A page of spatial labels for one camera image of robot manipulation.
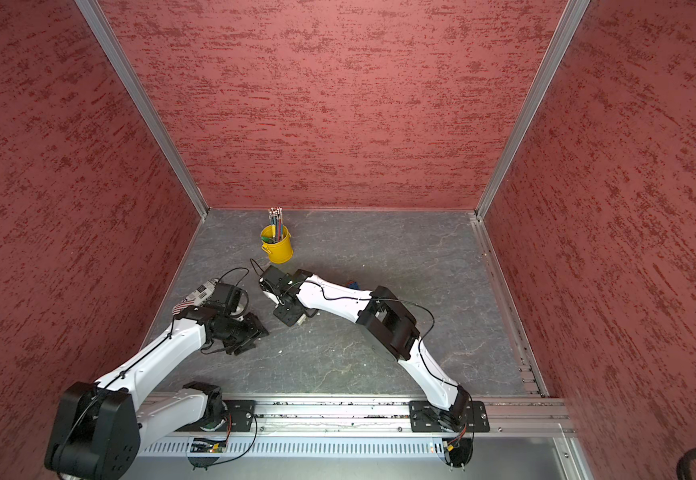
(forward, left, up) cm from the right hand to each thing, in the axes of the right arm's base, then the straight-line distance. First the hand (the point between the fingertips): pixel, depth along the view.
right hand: (295, 317), depth 90 cm
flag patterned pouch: (+5, +37, +1) cm, 37 cm away
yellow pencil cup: (+22, +7, +5) cm, 24 cm away
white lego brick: (-3, -3, +5) cm, 7 cm away
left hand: (-8, +8, +2) cm, 12 cm away
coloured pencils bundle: (+30, +7, +15) cm, 34 cm away
